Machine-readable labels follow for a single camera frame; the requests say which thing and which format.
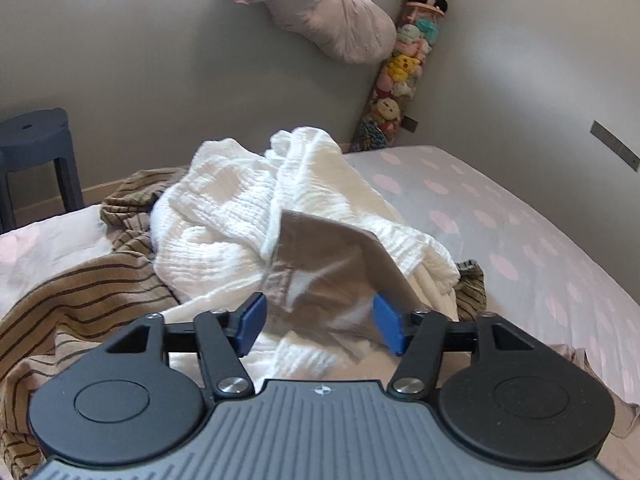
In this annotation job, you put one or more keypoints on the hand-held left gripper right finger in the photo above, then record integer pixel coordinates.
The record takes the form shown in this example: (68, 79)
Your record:
(387, 322)

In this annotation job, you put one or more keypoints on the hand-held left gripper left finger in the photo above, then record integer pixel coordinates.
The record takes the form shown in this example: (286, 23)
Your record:
(252, 322)

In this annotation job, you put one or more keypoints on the taupe t-shirt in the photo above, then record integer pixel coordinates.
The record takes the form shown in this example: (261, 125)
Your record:
(325, 240)

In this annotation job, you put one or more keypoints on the white crinkled garment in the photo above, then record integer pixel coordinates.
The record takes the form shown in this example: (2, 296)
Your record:
(220, 210)

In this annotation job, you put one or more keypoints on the beige brown garment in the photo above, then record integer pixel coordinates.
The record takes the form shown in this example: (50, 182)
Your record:
(600, 375)

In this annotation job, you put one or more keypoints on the bed with polka dot sheet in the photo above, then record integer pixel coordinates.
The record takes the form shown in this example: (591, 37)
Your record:
(500, 240)

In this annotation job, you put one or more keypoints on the brown striped garment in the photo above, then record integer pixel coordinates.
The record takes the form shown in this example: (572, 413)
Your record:
(75, 300)

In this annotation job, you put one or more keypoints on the clear tube of plush toys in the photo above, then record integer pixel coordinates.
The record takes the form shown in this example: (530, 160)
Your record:
(400, 70)

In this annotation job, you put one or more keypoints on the dark blue stool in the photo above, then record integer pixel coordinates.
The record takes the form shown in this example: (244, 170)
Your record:
(35, 132)

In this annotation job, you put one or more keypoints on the pale pink duvet bundle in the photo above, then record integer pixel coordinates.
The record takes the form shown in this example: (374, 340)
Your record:
(340, 20)

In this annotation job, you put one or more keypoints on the small black wall outlet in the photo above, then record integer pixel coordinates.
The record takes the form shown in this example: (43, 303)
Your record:
(410, 124)

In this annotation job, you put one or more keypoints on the grey wall socket plate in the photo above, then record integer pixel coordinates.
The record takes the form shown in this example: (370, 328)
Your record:
(615, 144)

